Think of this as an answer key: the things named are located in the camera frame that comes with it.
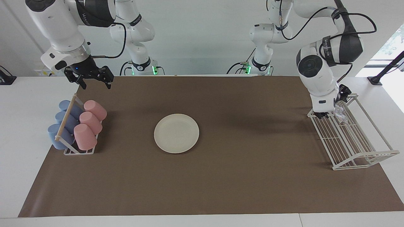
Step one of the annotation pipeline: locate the white wall outlet box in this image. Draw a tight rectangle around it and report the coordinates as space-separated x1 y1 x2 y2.
34 61 66 77

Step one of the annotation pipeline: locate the pink plastic cup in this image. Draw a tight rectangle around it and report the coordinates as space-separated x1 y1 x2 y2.
79 112 103 135
73 124 98 151
84 100 108 121

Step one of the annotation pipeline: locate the white wire dish rack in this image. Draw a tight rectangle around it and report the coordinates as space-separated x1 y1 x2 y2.
307 93 400 171

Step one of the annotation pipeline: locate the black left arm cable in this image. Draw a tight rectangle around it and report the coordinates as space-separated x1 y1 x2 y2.
279 0 378 84

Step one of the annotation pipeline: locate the black base cable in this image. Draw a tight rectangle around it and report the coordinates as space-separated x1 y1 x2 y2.
119 61 132 76
227 49 257 75

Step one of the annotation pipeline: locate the black table clamp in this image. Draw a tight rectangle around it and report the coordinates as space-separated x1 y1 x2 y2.
0 65 17 86

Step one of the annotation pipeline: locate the cup rack with wooden bar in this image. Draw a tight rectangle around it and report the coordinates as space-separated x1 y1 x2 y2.
55 93 102 156

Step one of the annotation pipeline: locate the cream round plate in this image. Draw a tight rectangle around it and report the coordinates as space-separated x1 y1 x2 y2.
154 113 200 154

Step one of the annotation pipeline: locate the blue plastic cup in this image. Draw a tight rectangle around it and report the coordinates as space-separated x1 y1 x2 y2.
59 100 84 120
55 111 80 135
47 124 75 150

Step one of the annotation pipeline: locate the brown table mat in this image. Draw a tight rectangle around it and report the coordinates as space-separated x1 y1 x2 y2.
18 76 404 218

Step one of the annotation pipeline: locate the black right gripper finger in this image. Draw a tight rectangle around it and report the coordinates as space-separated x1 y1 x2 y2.
64 71 87 90
96 66 114 90

